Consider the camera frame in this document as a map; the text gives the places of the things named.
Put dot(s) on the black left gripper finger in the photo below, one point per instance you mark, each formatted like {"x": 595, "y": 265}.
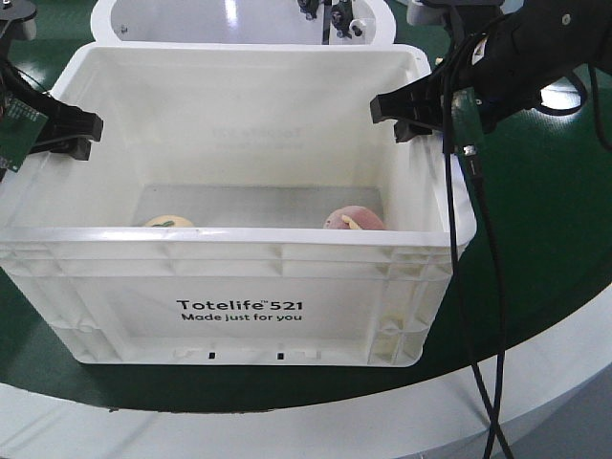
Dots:
{"x": 64, "y": 121}
{"x": 78, "y": 148}

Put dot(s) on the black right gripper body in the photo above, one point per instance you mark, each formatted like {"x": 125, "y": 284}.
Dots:
{"x": 507, "y": 62}

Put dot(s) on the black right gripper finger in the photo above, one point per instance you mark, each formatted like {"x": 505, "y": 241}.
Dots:
{"x": 424, "y": 101}
{"x": 406, "y": 130}

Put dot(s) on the pink plush toy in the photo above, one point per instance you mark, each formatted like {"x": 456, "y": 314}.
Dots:
{"x": 353, "y": 218}

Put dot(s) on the yellow plush toy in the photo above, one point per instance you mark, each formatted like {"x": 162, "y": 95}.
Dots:
{"x": 168, "y": 221}

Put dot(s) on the white plastic tote box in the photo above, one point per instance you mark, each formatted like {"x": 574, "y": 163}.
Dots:
{"x": 256, "y": 146}

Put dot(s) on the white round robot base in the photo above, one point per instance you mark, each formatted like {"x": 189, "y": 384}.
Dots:
{"x": 234, "y": 22}

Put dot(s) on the green left circuit board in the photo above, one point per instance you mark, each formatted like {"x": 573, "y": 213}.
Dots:
{"x": 21, "y": 125}

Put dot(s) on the green circuit board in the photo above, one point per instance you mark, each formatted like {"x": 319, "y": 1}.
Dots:
{"x": 467, "y": 128}
{"x": 21, "y": 125}

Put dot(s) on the green right circuit board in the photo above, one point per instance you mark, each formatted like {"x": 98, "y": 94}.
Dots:
{"x": 467, "y": 128}

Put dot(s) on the clear plastic storage bin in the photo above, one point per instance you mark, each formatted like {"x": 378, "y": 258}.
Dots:
{"x": 426, "y": 12}

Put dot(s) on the black mount on base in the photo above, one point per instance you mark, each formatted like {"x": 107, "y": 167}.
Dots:
{"x": 337, "y": 16}

